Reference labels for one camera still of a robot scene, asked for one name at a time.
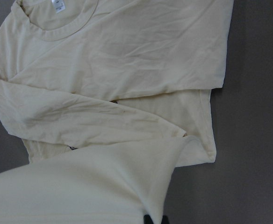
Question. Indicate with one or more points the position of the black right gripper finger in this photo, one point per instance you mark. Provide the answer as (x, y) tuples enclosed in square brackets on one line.
[(148, 219)]

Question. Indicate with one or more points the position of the beige long-sleeve printed shirt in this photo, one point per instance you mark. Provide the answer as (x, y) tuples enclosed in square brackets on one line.
[(108, 97)]

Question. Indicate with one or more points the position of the brown paper table cover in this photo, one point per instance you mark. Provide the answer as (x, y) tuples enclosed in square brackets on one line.
[(237, 188)]

